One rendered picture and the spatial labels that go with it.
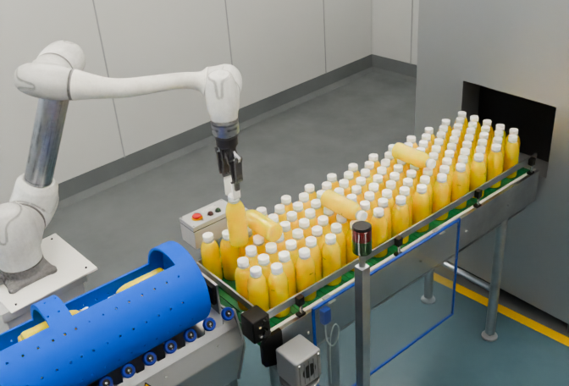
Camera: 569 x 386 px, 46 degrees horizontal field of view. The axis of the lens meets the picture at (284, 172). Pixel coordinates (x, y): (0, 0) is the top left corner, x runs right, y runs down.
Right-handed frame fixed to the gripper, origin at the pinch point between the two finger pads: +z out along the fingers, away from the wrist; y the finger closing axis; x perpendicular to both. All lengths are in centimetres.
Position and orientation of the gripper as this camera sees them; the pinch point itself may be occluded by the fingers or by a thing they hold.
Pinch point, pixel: (232, 187)
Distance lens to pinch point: 227.6
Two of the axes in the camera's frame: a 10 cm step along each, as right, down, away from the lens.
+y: 6.2, 3.4, -7.0
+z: 0.6, 8.8, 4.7
